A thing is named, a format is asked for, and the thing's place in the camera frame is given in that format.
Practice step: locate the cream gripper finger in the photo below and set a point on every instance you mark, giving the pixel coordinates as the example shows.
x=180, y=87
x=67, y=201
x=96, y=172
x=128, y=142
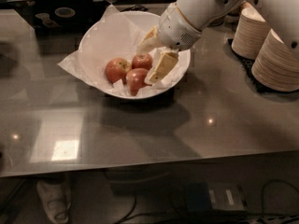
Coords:
x=149, y=42
x=163, y=63

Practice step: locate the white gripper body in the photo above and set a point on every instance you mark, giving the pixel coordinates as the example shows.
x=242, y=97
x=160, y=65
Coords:
x=177, y=31

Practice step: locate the red apple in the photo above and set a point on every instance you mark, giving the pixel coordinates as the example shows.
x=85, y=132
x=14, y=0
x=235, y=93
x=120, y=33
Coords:
x=117, y=69
x=135, y=80
x=142, y=61

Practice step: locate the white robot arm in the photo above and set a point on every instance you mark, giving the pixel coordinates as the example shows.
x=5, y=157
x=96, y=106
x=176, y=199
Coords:
x=281, y=15

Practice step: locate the white ceramic bowl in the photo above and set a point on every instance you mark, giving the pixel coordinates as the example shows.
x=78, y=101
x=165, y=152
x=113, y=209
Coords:
x=130, y=22

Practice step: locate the white paper liner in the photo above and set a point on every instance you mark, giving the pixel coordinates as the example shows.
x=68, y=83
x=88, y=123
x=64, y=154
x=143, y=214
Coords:
x=112, y=41

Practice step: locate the rear stack paper bowls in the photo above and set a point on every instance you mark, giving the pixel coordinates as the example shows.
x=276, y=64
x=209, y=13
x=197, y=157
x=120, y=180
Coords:
x=250, y=33

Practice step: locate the stack paper bowls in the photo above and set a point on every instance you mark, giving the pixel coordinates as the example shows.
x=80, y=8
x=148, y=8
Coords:
x=250, y=33
x=275, y=66

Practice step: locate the black rubber mat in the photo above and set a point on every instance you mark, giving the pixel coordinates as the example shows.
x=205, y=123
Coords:
x=249, y=69

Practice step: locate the black laptop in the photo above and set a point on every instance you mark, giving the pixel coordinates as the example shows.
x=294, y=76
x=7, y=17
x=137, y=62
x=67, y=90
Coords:
x=60, y=14

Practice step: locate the front stack paper bowls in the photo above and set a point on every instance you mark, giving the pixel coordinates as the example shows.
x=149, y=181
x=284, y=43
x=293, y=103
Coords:
x=275, y=66

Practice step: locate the dark box under table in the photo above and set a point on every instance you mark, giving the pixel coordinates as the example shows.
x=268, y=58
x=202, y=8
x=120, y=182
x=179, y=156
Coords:
x=219, y=197

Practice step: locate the white shoe under table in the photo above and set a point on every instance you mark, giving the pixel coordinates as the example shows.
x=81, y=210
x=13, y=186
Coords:
x=56, y=200

